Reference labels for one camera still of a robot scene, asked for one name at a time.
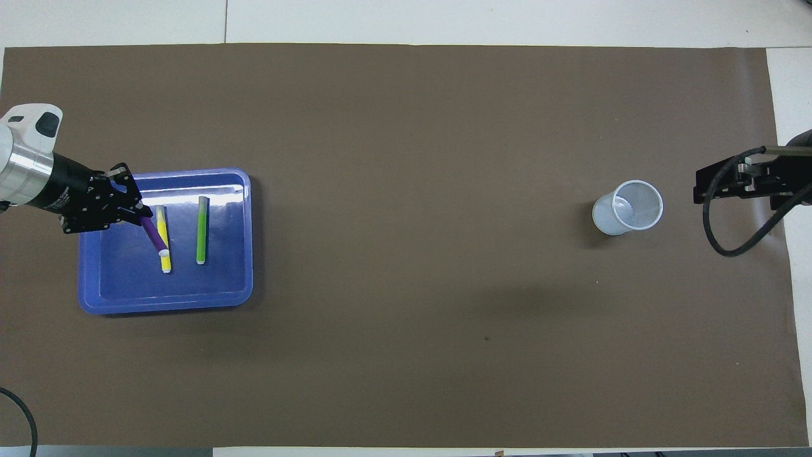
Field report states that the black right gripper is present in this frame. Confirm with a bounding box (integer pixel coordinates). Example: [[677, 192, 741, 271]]
[[693, 130, 812, 210]]

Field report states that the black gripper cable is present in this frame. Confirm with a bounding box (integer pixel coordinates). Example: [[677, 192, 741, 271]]
[[0, 387, 39, 457], [703, 146, 812, 258]]

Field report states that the purple pen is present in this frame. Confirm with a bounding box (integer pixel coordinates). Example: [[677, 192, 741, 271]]
[[141, 216, 169, 256]]

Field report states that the yellow pen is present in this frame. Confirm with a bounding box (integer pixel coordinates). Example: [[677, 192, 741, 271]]
[[155, 206, 173, 274]]

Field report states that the green pen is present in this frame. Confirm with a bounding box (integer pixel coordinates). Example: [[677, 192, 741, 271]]
[[195, 196, 210, 265]]

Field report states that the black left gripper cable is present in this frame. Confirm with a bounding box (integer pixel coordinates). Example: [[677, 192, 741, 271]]
[[0, 387, 39, 457]]

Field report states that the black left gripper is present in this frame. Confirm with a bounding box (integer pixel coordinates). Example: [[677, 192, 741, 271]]
[[30, 152, 152, 234]]

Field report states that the blue plastic tray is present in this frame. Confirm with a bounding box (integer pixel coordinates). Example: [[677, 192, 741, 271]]
[[77, 168, 254, 315]]

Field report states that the translucent plastic cup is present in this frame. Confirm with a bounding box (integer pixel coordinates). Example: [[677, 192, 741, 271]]
[[592, 180, 664, 237]]

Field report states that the brown table mat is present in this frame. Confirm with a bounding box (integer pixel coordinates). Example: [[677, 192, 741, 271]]
[[0, 43, 809, 448]]

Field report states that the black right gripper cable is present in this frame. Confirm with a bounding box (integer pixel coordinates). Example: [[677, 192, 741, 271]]
[[703, 146, 812, 258]]

